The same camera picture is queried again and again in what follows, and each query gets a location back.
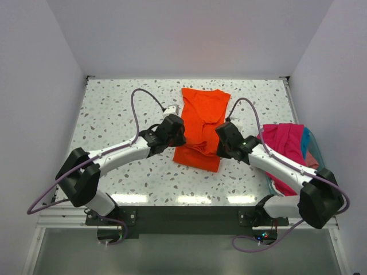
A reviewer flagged salmon t shirt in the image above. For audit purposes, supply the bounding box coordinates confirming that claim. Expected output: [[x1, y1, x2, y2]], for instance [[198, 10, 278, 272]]
[[305, 151, 319, 170]]

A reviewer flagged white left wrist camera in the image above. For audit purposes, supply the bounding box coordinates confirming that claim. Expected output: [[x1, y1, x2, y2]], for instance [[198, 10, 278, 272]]
[[162, 104, 179, 117]]

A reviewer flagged clear blue plastic bin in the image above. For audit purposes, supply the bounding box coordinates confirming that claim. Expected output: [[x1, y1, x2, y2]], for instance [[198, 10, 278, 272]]
[[266, 131, 325, 197]]

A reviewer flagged orange t shirt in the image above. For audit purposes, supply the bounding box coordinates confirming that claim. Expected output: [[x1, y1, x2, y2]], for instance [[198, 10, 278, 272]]
[[173, 88, 231, 172]]

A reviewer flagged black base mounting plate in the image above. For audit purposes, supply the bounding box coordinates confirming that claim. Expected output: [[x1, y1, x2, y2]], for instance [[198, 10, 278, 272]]
[[84, 206, 289, 245]]

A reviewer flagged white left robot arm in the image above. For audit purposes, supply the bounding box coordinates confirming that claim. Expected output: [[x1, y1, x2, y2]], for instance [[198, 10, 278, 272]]
[[56, 114, 186, 225]]

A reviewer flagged aluminium frame rail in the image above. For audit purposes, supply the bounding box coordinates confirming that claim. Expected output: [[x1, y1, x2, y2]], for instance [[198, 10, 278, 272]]
[[37, 203, 339, 230]]

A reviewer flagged blue t shirt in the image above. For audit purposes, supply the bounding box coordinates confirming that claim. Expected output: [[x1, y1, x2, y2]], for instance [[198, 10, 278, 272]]
[[300, 127, 310, 159]]

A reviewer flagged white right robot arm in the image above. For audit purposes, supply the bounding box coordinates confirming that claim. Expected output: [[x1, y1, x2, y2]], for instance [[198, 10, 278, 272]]
[[215, 121, 350, 229]]

